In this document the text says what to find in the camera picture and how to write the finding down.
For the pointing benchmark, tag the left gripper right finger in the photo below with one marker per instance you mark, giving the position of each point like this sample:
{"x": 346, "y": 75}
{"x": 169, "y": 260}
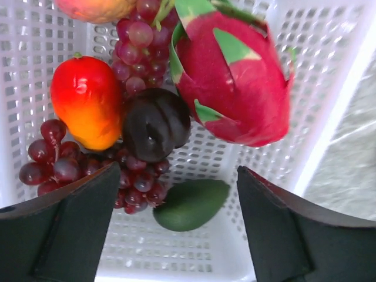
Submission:
{"x": 293, "y": 239}

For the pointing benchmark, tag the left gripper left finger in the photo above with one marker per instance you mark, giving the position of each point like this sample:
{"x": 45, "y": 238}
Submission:
{"x": 60, "y": 235}

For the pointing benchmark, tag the dark red fake grape bunch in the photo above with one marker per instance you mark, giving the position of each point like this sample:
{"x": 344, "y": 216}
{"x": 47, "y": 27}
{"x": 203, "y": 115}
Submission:
{"x": 56, "y": 163}

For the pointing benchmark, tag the green fake avocado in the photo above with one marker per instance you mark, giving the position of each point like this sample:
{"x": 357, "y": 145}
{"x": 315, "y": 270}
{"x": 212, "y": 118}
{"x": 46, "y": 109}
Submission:
{"x": 191, "y": 204}

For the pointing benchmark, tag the red orange fake mango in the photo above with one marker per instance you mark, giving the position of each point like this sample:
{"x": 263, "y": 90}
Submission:
{"x": 87, "y": 97}

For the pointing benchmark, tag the dark purple fake plum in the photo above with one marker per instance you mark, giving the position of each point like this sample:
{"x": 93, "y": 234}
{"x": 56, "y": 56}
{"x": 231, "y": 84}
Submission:
{"x": 156, "y": 122}

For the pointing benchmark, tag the red fake dragon fruit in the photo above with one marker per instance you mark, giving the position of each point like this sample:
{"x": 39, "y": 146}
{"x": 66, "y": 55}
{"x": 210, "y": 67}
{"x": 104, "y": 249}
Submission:
{"x": 224, "y": 65}

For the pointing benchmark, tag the purple fake grape bunch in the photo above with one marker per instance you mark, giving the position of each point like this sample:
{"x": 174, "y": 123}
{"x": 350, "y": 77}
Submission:
{"x": 141, "y": 54}

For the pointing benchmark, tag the fake peach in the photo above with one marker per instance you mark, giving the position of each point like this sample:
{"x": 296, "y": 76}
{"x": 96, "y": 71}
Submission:
{"x": 96, "y": 11}

